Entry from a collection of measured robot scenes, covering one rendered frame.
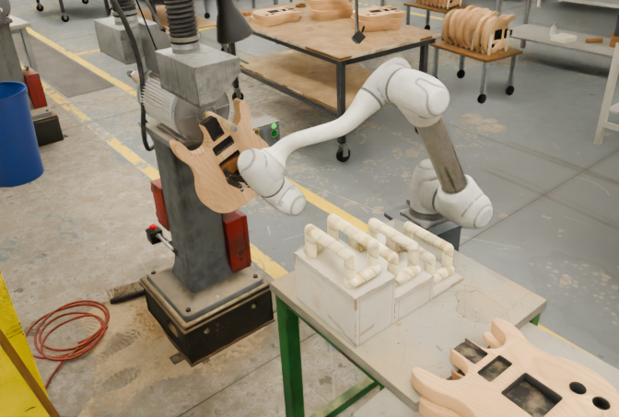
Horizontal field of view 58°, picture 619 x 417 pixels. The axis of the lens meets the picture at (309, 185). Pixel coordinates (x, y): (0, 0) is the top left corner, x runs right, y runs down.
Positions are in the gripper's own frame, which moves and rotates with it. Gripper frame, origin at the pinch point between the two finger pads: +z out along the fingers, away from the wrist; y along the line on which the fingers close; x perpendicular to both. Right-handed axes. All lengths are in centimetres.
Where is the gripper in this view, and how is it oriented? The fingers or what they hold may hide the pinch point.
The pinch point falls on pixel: (234, 167)
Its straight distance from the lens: 220.8
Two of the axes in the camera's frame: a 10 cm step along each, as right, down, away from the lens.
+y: 7.2, -5.9, 3.6
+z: -6.3, -3.4, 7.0
